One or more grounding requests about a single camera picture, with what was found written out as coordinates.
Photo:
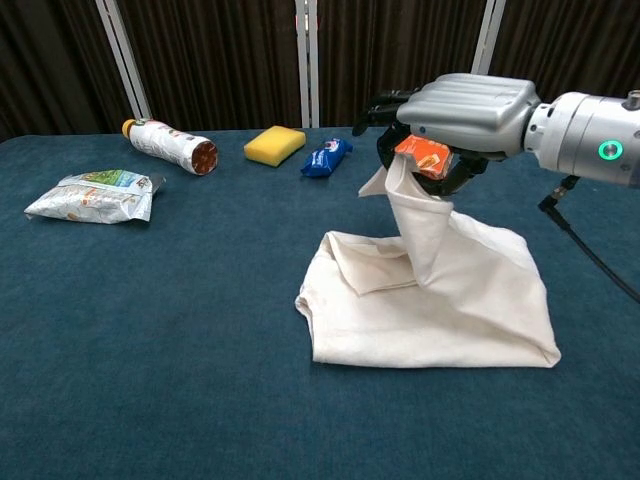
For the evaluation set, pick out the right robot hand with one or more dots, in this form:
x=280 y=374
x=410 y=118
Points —
x=470 y=110

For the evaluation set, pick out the white cloth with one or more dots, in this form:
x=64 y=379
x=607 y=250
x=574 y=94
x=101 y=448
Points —
x=450 y=310

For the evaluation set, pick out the white snack bag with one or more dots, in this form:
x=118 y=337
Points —
x=90 y=200

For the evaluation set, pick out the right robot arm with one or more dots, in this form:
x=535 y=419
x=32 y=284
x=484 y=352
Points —
x=585 y=135

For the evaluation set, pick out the orange cardboard box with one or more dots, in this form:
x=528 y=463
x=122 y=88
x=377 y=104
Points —
x=425 y=155

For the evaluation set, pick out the blue snack packet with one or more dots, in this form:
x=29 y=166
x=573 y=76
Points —
x=325 y=157

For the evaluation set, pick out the yellow sponge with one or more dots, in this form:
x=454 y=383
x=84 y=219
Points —
x=272 y=145

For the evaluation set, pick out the yellow-capped drink bottle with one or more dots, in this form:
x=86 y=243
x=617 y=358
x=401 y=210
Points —
x=160 y=140

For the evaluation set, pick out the white screen frame post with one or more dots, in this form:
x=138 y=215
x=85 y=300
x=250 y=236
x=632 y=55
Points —
x=125 y=65
x=487 y=35
x=306 y=75

